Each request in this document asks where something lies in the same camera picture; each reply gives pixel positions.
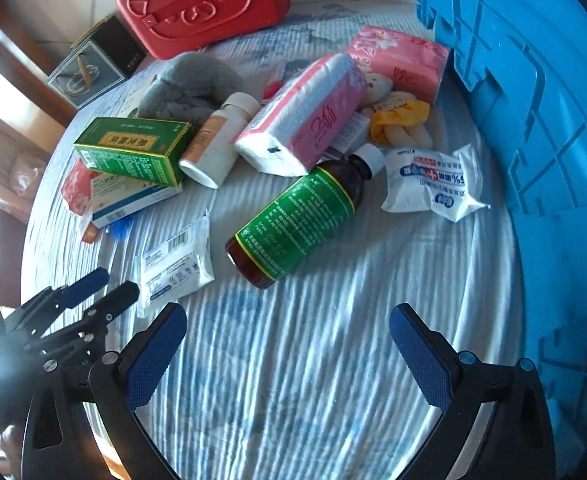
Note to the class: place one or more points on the white wipes packet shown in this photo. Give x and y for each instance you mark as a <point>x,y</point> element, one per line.
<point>428,182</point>

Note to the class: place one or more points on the white blue carton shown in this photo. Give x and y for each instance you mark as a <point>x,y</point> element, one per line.
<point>133,202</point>

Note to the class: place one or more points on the green medicine box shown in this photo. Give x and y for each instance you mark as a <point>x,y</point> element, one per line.
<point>133,150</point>

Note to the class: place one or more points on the red bear suitcase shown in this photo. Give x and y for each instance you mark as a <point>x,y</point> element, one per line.
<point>203,5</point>

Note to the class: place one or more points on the white green small box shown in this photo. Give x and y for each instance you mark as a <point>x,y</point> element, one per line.
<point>136,95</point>

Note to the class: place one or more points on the small white carton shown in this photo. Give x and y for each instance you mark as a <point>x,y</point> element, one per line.
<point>349,132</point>

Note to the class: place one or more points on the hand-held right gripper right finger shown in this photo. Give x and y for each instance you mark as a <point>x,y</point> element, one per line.
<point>418,355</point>

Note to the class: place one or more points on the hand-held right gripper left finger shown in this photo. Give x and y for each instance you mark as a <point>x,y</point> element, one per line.
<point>156,355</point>

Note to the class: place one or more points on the white gauze packet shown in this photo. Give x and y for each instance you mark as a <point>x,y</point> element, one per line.
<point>176,265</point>

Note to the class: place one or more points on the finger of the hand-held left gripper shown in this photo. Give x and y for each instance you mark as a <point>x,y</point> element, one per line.
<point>118,300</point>
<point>85,287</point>

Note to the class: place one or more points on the pink floral tissue pack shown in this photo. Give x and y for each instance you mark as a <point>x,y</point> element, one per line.
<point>398,65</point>
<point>75,185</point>

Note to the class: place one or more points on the dark gift box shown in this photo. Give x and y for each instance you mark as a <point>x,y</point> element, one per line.
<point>98,70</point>

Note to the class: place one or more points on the brown green-label syrup bottle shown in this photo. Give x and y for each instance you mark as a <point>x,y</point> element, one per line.
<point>293,215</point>

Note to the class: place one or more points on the white orange-label bottle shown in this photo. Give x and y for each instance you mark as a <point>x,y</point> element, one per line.
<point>213,145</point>

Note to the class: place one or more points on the grey plush toy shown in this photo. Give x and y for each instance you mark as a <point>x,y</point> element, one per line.
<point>193,85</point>

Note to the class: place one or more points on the pink white tissue pack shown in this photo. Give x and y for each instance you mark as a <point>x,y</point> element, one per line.
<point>303,115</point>

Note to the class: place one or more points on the blue plastic crate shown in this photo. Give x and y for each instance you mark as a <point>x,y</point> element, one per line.
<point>548,160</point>

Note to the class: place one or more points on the small yellow plush toy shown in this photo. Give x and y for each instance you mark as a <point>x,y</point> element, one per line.
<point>398,115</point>

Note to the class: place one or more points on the small gold box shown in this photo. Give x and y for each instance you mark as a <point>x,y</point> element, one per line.
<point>89,34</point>

